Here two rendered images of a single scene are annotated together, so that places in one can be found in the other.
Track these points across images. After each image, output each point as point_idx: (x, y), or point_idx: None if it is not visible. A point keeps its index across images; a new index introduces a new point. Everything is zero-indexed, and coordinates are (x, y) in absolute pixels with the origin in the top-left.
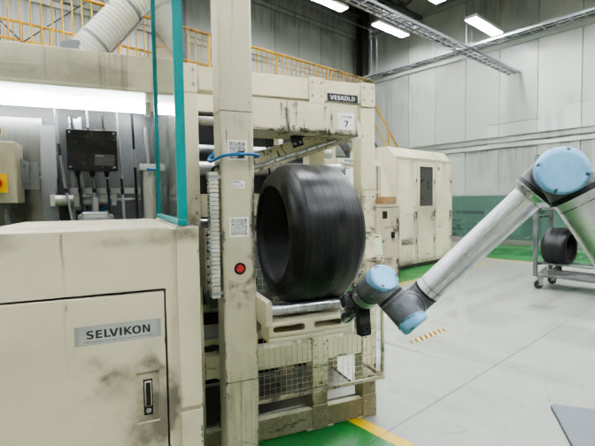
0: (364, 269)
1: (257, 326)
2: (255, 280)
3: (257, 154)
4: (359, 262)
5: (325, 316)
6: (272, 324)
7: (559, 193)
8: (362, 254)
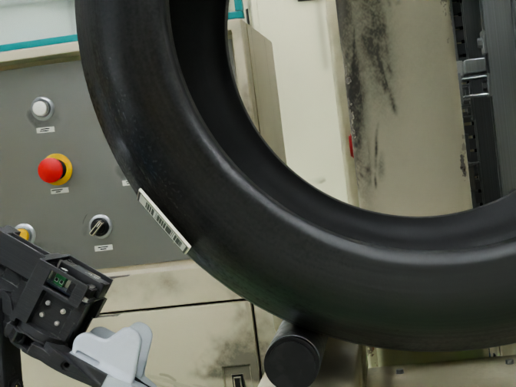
0: (147, 202)
1: (446, 362)
2: (359, 189)
3: None
4: (116, 160)
5: (262, 377)
6: (274, 327)
7: None
8: (110, 124)
